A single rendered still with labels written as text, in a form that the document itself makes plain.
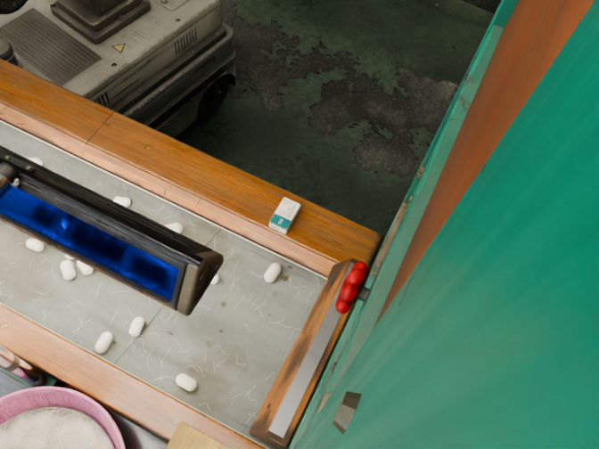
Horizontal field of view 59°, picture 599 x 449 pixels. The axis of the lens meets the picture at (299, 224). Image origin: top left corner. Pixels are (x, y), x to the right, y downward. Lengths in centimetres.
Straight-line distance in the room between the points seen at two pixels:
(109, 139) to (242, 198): 29
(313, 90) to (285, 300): 139
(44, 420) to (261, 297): 38
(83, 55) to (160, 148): 67
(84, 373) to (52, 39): 110
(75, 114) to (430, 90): 155
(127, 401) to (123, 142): 49
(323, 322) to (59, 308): 45
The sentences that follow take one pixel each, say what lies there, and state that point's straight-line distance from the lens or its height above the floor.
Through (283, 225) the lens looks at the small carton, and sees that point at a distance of 95.
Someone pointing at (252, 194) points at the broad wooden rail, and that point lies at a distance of 100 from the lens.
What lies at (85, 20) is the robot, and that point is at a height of 52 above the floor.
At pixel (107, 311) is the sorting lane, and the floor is 74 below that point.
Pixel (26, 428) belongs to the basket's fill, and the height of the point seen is 73.
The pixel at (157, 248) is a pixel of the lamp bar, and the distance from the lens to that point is 58.
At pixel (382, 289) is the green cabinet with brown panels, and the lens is 39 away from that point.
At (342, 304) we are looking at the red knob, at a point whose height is 125.
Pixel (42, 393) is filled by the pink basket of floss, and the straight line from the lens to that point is 93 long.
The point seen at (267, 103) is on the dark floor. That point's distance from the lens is 215.
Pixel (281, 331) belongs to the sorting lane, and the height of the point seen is 74.
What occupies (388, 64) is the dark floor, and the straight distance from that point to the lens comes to 238.
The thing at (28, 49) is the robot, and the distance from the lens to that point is 175.
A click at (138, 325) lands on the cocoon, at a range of 92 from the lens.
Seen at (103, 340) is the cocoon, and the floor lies 76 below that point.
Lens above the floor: 162
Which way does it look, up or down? 61 degrees down
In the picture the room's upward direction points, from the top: 10 degrees clockwise
